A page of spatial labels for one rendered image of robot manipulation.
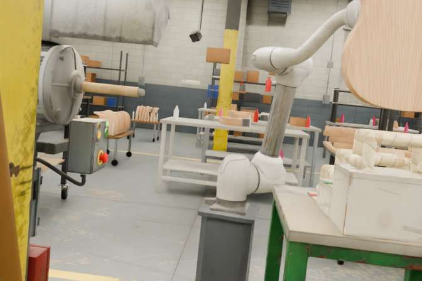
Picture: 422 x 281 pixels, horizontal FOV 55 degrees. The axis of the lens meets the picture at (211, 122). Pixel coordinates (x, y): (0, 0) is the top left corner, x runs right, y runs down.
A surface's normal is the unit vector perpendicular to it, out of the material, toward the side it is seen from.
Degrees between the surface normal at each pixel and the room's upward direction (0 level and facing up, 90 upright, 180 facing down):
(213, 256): 90
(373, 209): 90
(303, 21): 90
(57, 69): 78
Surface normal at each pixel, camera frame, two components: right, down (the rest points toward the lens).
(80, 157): -0.07, 0.07
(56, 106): 0.82, 0.40
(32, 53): 0.99, 0.11
